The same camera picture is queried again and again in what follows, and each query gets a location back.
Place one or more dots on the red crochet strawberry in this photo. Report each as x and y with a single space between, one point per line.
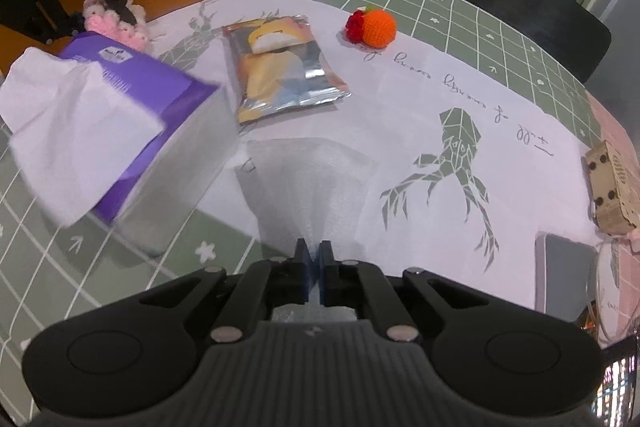
354 26

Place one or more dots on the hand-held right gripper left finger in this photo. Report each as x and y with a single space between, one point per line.
301 274

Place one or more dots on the purple tissue pack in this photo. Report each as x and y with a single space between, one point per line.
150 82

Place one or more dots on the pink white crochet toy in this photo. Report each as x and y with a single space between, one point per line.
122 34

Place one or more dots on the foil snack packet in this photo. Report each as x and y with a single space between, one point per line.
280 72

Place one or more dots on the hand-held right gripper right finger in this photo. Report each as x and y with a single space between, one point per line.
327 274

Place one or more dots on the wooden box with holes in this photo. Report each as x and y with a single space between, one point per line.
610 187

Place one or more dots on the grey smartphone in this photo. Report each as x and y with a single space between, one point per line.
565 272

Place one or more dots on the orange crochet fruit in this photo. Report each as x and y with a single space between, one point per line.
380 29

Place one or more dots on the white printed cloth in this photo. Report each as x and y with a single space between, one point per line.
425 107

